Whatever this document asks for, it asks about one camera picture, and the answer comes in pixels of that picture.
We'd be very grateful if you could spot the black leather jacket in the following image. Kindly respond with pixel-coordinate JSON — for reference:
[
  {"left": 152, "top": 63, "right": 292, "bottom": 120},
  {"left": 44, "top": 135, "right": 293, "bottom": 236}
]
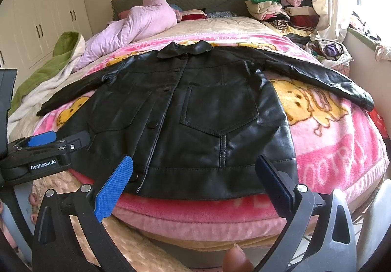
[{"left": 38, "top": 41, "right": 374, "bottom": 200}]

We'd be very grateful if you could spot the floral bag of clothes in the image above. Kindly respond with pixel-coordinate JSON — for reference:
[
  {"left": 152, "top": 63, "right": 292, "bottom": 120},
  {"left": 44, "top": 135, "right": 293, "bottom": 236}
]
[{"left": 304, "top": 40, "right": 353, "bottom": 76}]

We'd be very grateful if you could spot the pile of folded clothes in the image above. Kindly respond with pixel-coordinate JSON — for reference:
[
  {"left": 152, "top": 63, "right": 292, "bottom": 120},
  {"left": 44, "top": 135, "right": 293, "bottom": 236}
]
[{"left": 245, "top": 0, "right": 319, "bottom": 47}]

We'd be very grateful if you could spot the left hand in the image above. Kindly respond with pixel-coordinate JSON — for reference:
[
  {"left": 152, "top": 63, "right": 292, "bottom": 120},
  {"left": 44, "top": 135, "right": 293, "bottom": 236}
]
[{"left": 1, "top": 185, "right": 34, "bottom": 252}]

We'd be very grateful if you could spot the right hand thumb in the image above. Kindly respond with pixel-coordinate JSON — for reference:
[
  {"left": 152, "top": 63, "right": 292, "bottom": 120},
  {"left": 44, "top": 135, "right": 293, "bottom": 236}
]
[{"left": 222, "top": 244, "right": 254, "bottom": 272}]

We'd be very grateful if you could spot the pink cartoon bear blanket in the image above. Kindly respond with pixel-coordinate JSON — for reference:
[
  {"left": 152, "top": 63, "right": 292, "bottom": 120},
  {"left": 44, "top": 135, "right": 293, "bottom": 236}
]
[{"left": 32, "top": 32, "right": 391, "bottom": 244}]

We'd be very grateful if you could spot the green and white fleece blanket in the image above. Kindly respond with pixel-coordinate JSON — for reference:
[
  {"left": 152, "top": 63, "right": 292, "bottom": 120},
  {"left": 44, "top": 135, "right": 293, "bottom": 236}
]
[{"left": 7, "top": 31, "right": 86, "bottom": 135}]

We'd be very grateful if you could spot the lilac puffy quilt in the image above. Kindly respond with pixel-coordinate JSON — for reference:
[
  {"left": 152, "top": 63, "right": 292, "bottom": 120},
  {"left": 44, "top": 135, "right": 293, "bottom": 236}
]
[{"left": 73, "top": 0, "right": 182, "bottom": 72}]

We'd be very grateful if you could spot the clutter on window sill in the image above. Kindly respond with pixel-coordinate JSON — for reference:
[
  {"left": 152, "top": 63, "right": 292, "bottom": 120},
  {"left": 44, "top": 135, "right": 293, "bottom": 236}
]
[{"left": 348, "top": 12, "right": 390, "bottom": 62}]

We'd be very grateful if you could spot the beige quilted bedspread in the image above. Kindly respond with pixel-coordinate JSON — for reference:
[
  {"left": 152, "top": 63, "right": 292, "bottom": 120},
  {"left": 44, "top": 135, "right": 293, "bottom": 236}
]
[{"left": 9, "top": 16, "right": 291, "bottom": 144}]

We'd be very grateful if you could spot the red and white pillow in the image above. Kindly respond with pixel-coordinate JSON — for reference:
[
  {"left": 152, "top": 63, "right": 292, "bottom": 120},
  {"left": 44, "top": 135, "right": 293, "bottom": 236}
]
[{"left": 181, "top": 9, "right": 207, "bottom": 21}]

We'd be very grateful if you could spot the cream wardrobe with handles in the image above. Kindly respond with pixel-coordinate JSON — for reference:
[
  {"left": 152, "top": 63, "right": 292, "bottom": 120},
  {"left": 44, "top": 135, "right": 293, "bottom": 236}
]
[{"left": 1, "top": 0, "right": 92, "bottom": 86}]

